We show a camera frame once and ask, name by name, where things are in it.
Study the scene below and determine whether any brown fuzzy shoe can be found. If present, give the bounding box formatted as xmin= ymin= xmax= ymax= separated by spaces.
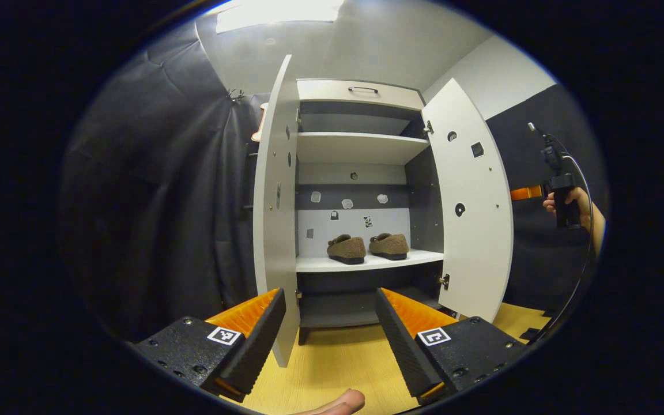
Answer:
xmin=368 ymin=232 xmax=410 ymax=261
xmin=326 ymin=234 xmax=367 ymax=265

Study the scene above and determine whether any white shoe cabinet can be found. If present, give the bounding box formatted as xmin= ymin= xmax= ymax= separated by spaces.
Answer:
xmin=295 ymin=78 xmax=445 ymax=346

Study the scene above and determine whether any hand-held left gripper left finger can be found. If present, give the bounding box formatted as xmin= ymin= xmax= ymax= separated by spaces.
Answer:
xmin=130 ymin=287 xmax=288 ymax=403

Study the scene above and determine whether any white cabinet door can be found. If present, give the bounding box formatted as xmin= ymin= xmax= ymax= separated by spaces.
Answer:
xmin=421 ymin=78 xmax=514 ymax=323
xmin=252 ymin=55 xmax=301 ymax=368

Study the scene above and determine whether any white cabinet shelf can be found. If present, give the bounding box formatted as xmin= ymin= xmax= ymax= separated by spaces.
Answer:
xmin=296 ymin=249 xmax=445 ymax=273
xmin=296 ymin=131 xmax=429 ymax=166

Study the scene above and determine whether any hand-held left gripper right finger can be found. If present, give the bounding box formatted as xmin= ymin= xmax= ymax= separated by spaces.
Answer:
xmin=374 ymin=287 xmax=531 ymax=404

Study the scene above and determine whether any ceiling light panel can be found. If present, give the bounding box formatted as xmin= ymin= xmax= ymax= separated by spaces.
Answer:
xmin=216 ymin=0 xmax=345 ymax=33

